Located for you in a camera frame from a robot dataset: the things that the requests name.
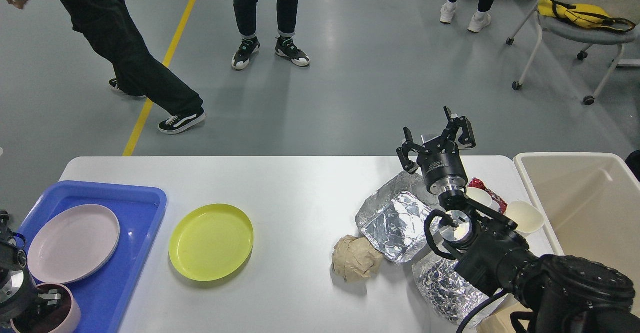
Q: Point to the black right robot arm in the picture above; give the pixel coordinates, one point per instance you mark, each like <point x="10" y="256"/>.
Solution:
<point x="561" y="294"/>

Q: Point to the grey chair on wheels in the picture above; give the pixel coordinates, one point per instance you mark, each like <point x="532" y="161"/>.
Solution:
<point x="627" y="9"/>

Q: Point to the aluminium foil tray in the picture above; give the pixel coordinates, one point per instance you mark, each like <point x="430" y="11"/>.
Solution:
<point x="393" y="218"/>

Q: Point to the yellow bag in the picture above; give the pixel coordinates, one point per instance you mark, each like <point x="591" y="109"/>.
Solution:
<point x="584" y="16"/>

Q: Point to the yellow plate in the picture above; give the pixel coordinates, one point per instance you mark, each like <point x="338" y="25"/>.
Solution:
<point x="211" y="242"/>

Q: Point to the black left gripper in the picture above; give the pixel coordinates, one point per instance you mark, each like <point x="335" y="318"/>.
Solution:
<point x="19" y="296"/>

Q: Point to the blue plastic tray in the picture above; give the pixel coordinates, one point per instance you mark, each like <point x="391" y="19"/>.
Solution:
<point x="103" y="296"/>

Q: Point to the pink brown cup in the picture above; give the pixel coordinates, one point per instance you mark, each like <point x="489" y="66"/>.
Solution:
<point x="64" y="319"/>

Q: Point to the crumpled brown paper ball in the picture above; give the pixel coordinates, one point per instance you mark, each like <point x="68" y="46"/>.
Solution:
<point x="355" y="259"/>

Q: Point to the white paper cup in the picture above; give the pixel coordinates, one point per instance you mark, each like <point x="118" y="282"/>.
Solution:
<point x="480" y="196"/>

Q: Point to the crumpled aluminium foil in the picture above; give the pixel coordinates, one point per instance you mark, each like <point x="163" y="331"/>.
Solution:
<point x="450" y="296"/>

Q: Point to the person in black trousers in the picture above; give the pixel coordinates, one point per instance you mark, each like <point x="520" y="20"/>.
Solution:
<point x="111" y="32"/>

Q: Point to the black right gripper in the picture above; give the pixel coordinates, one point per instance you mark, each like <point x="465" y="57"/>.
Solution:
<point x="441" y="169"/>

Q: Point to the beige plastic bin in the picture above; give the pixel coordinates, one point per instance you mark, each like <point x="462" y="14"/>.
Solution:
<point x="592" y="206"/>

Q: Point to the white paper bowl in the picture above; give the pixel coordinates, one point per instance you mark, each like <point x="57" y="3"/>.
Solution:
<point x="529" y="219"/>

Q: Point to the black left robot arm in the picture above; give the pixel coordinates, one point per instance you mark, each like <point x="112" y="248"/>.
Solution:
<point x="12" y="246"/>

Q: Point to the pink plate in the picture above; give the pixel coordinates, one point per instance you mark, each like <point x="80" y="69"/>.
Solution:
<point x="74" y="244"/>

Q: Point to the red snack wrapper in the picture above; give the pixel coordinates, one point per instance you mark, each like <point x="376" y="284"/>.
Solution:
<point x="499" y="204"/>

